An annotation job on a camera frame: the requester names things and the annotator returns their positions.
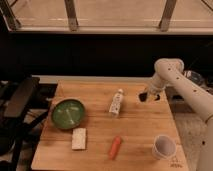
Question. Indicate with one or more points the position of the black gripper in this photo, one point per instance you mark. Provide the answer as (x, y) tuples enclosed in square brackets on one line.
[(147, 96)]

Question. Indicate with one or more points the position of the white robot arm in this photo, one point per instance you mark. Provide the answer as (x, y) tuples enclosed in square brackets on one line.
[(169, 71)]

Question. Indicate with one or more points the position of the white ceramic cup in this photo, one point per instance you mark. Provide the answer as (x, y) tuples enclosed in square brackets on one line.
[(163, 147)]

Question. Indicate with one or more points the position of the green ceramic bowl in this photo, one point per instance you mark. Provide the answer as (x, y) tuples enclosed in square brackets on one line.
[(67, 114)]

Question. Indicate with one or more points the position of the white plastic bottle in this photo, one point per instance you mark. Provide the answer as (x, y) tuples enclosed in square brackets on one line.
[(115, 106)]

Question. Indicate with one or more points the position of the orange carrot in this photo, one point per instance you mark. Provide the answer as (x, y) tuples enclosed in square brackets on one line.
[(115, 147)]

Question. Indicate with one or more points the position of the white sponge block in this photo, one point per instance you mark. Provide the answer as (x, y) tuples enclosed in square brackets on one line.
[(79, 139)]

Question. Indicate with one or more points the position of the black chair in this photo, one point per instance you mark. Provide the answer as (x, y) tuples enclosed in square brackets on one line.
[(13, 129)]

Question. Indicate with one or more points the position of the metal window frame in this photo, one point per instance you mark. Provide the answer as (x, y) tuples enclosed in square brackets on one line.
[(171, 17)]

